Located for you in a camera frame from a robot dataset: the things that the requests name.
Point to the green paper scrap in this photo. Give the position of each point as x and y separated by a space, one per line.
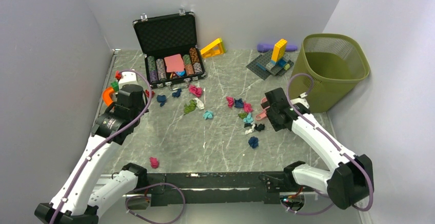
242 115
191 106

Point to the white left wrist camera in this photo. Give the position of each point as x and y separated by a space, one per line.
125 78

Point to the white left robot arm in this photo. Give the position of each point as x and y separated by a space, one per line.
121 118

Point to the light blue scrap on brush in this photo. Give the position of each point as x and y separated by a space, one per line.
208 115

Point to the dark blue scrap lower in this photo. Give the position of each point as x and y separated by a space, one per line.
253 142

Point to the green and blue toy bricks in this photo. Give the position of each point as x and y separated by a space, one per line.
115 86

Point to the pink playing card deck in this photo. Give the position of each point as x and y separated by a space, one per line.
174 63

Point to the pink paper scrap by case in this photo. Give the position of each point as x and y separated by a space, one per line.
196 91

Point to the yellow triangular toy block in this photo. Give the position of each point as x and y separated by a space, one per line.
213 49

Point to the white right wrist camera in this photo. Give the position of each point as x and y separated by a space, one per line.
301 99

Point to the green paper scrap left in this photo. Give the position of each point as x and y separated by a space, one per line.
191 106

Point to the dark blue scrap by case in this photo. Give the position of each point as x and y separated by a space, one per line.
176 93

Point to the yellow orange brick tower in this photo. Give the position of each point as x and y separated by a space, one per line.
279 50

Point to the light blue scrap right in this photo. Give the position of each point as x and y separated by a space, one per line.
248 119

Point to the white twisted paper scrap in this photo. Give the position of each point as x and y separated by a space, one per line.
251 129

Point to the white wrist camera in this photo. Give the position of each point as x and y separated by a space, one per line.
125 78
301 99

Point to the aluminium frame rail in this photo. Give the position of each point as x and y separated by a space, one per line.
102 113

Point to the grey brick baseplate model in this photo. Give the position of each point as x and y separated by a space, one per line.
263 67

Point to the dark blue scrap far left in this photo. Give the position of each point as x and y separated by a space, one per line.
161 99

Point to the olive green waste basket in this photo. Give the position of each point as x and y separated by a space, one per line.
327 68

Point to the pink dustpan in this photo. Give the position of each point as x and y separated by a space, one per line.
262 108

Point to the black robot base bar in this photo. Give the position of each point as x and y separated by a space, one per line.
165 189

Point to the orange horseshoe toy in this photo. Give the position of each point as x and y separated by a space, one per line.
108 94

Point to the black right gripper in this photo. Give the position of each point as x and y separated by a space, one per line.
276 125

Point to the dark blue scrap centre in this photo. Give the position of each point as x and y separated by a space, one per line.
238 103

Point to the black poker chip case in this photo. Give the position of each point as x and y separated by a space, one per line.
168 35

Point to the pink scrap centre right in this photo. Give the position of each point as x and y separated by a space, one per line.
247 108

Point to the purple cylinder toy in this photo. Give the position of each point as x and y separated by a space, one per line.
264 47

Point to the pink scrap centre left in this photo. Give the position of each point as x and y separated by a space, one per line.
230 101

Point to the pink paper scrap near edge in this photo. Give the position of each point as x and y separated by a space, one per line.
154 162

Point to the black paper scrap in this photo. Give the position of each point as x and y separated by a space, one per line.
258 127

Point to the green paper scrap centre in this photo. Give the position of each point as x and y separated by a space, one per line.
242 115

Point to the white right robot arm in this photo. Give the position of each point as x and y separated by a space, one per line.
348 178

